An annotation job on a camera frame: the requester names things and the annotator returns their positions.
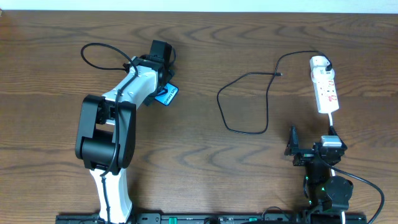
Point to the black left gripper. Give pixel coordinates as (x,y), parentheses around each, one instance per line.
(150,101)

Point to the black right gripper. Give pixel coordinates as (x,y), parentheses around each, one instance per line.
(310,152)

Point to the blue Galaxy smartphone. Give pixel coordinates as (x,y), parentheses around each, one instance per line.
(167,94)

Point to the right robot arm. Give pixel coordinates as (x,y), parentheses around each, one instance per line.
(327,194)

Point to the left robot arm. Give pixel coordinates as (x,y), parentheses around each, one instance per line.
(106,135)

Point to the white charger plug adapter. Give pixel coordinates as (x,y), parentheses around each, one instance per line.
(320,65)

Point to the white power strip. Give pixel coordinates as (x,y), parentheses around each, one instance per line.
(325,90)

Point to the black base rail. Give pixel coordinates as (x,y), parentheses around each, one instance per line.
(156,218)

